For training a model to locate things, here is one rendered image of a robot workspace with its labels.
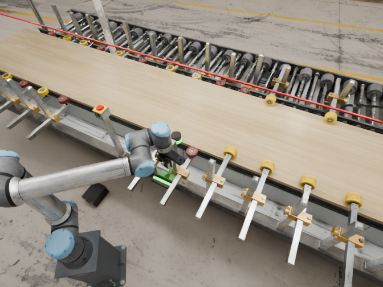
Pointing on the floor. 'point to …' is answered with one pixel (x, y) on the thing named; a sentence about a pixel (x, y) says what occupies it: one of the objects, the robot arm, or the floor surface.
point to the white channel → (104, 25)
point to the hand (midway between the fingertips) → (170, 167)
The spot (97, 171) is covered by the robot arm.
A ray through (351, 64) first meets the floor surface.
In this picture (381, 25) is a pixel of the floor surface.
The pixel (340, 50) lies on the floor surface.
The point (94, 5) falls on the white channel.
